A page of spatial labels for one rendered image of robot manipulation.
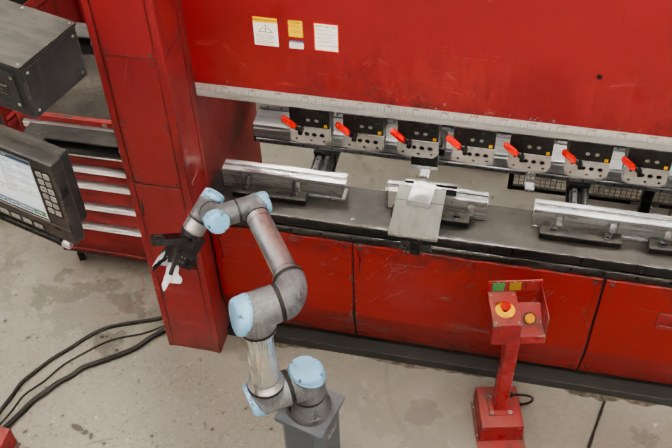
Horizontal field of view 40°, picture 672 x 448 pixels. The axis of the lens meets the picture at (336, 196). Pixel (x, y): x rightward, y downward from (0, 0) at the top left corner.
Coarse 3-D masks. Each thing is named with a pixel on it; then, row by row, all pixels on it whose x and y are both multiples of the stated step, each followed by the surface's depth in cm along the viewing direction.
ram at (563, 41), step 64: (192, 0) 311; (256, 0) 305; (320, 0) 300; (384, 0) 295; (448, 0) 290; (512, 0) 285; (576, 0) 280; (640, 0) 276; (192, 64) 331; (256, 64) 324; (320, 64) 318; (384, 64) 313; (448, 64) 307; (512, 64) 302; (576, 64) 297; (640, 64) 292; (512, 128) 321; (640, 128) 309
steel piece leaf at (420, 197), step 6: (414, 192) 350; (420, 192) 350; (426, 192) 350; (432, 192) 350; (408, 198) 348; (414, 198) 348; (420, 198) 348; (426, 198) 348; (408, 204) 346; (414, 204) 345; (420, 204) 344; (426, 204) 343
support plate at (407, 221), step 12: (408, 192) 351; (444, 192) 350; (396, 204) 346; (432, 204) 346; (396, 216) 342; (408, 216) 342; (420, 216) 342; (432, 216) 342; (396, 228) 338; (408, 228) 338; (420, 228) 338; (432, 228) 337; (432, 240) 334
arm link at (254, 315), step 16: (272, 288) 266; (240, 304) 262; (256, 304) 262; (272, 304) 263; (240, 320) 261; (256, 320) 262; (272, 320) 264; (240, 336) 265; (256, 336) 266; (272, 336) 274; (256, 352) 274; (272, 352) 278; (256, 368) 280; (272, 368) 282; (256, 384) 287; (272, 384) 287; (256, 400) 290; (272, 400) 290; (288, 400) 294; (256, 416) 293
